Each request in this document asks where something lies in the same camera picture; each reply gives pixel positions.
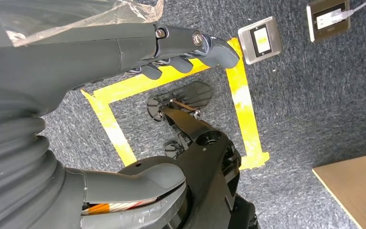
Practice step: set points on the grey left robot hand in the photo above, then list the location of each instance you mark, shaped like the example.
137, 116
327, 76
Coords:
75, 60

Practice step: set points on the clear plastic film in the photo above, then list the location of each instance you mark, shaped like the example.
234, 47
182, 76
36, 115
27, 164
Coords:
75, 15

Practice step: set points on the black robot foot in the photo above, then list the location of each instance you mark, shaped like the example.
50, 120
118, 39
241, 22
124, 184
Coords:
192, 94

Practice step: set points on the black silver robot leg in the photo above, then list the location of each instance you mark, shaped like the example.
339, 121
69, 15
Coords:
208, 164

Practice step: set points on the yellow floor tape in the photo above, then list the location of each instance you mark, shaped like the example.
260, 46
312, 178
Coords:
243, 104

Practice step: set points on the closed silver floor socket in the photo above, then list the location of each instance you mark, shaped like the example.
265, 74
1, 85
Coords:
260, 39

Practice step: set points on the open brass floor socket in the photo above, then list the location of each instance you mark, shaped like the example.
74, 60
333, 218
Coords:
328, 20

